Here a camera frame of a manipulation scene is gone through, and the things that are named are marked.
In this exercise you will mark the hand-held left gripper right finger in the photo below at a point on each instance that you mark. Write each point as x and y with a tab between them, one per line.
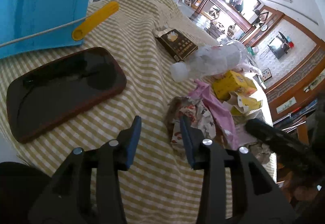
189	142

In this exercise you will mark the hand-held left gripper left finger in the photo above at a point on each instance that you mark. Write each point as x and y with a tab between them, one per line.
133	137

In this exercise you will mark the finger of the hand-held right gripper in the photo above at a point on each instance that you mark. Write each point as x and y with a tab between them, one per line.
269	135

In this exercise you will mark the brown cigarette box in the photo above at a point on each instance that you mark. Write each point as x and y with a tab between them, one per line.
177	45

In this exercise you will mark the crumpled patterned wrapper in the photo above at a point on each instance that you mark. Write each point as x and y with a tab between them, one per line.
200	114

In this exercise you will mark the torn yellow carton piece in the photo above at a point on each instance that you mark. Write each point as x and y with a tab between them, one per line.
247	104

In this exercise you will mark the pink plastic bag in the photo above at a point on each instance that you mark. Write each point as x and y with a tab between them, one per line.
218	114

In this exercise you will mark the beige checkered tablecloth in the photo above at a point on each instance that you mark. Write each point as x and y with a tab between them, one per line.
142	74

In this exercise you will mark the yellow carton box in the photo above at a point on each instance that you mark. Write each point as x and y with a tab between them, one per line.
228	84

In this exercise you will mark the black smartphone brown case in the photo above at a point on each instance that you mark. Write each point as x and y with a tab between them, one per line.
63	92

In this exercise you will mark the crushed clear plastic bottle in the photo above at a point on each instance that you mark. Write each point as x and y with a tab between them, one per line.
215	59

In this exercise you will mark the black television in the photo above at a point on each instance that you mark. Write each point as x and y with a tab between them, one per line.
277	47

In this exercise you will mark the wooden mirror cabinet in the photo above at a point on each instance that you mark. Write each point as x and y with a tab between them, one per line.
223	13

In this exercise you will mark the blue mat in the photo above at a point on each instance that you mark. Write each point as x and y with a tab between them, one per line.
45	10

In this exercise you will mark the wall clock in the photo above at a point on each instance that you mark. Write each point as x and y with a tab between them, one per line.
264	27

